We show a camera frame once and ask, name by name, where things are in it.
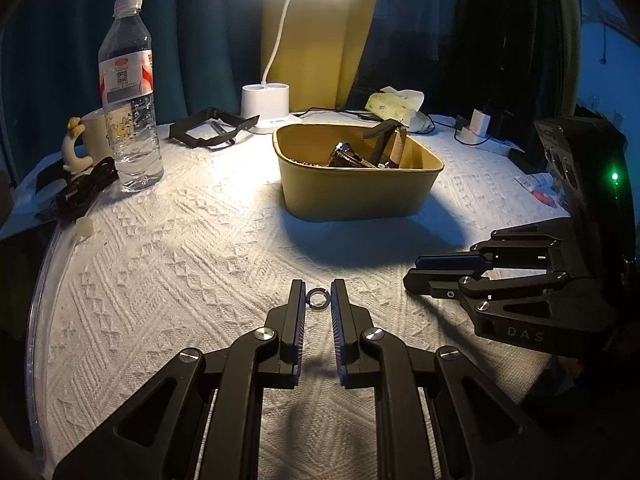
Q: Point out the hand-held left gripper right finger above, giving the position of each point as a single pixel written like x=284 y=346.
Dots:
x=339 y=330

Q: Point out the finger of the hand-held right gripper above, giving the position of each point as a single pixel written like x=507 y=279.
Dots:
x=450 y=261
x=430 y=285

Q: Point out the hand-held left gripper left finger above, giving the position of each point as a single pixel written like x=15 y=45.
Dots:
x=299 y=320

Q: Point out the yellow plastic bin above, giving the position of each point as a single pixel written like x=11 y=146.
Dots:
x=350 y=195

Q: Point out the items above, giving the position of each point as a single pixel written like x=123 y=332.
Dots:
x=382 y=145

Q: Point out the pink round case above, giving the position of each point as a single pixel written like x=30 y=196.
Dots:
x=545 y=198

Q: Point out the white cream tube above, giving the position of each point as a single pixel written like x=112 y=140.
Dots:
x=537 y=181

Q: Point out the white power strip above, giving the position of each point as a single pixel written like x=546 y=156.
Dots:
x=500 y=146

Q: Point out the white textured tablecloth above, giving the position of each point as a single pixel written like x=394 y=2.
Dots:
x=200 y=240

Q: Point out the white charger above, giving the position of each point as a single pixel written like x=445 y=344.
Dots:
x=477 y=122

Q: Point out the yellow tissue pack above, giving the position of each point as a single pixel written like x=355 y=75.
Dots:
x=390 y=105

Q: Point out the white desk lamp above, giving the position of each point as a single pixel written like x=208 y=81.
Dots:
x=265 y=105

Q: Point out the small white cube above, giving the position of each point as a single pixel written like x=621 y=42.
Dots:
x=85 y=228

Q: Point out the yellow curtain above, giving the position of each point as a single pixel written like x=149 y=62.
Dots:
x=330 y=60

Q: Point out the clear plastic water bottle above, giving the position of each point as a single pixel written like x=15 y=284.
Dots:
x=125 y=125

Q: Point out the teal curtain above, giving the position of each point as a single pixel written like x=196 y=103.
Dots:
x=200 y=35

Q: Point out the black plastic frame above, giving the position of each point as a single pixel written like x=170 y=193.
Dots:
x=182 y=130

